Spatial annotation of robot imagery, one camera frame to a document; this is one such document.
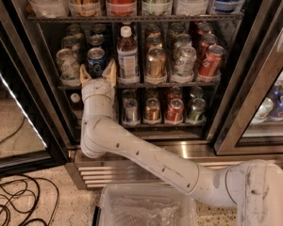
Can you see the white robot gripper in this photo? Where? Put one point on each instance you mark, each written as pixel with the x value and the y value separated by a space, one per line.
pixel 97 88

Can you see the blue pepsi can front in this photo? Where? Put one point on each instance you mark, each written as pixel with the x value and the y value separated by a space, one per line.
pixel 97 60

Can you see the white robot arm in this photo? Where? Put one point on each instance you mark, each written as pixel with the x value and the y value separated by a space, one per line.
pixel 254 188

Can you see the white green can front left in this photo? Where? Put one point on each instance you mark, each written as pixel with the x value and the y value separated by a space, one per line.
pixel 68 64

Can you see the white green can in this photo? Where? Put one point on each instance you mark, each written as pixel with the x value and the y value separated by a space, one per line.
pixel 184 61
pixel 68 64

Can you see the iced tea bottle middle shelf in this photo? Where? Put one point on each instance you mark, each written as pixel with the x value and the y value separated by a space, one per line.
pixel 127 51

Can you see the tea bottle bottom shelf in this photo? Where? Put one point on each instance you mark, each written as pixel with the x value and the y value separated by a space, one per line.
pixel 77 106

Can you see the silver can bottom shelf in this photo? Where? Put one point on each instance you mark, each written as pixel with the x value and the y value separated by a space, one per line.
pixel 131 111

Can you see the gold can front middle shelf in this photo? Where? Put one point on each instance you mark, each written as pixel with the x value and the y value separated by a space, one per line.
pixel 155 62

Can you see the gold can shelf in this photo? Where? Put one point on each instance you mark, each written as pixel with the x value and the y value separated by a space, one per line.
pixel 155 62
pixel 152 113

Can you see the gold can bottom shelf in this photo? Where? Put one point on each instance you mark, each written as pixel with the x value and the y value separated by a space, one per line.
pixel 152 113

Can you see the gold bottle top shelf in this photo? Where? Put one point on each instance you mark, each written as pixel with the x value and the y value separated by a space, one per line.
pixel 83 8

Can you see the red can bottom shelf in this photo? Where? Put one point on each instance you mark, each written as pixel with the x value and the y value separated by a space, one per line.
pixel 174 111

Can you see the red can shelf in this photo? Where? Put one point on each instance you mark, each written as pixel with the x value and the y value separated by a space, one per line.
pixel 214 57
pixel 174 111

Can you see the white green can front right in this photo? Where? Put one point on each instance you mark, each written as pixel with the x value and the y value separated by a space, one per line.
pixel 184 61

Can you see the open glass fridge door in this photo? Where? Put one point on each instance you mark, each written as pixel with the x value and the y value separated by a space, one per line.
pixel 19 110

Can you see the green can bottom shelf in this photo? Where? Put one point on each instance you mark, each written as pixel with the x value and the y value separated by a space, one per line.
pixel 196 110

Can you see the stainless steel fridge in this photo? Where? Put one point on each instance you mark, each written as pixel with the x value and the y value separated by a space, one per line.
pixel 27 47

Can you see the red can front middle shelf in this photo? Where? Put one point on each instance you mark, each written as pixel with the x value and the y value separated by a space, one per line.
pixel 214 57

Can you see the blue cans right fridge section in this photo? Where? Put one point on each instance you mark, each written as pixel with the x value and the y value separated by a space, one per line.
pixel 276 95

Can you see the clear water bottle top left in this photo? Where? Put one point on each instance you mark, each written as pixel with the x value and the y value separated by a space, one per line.
pixel 50 8

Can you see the clear water bottle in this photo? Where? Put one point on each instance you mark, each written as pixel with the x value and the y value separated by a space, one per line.
pixel 191 7
pixel 50 8

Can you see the clear water bottle top right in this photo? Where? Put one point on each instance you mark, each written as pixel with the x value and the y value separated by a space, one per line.
pixel 191 7

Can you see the clear plastic bin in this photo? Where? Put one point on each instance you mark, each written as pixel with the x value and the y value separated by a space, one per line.
pixel 145 205

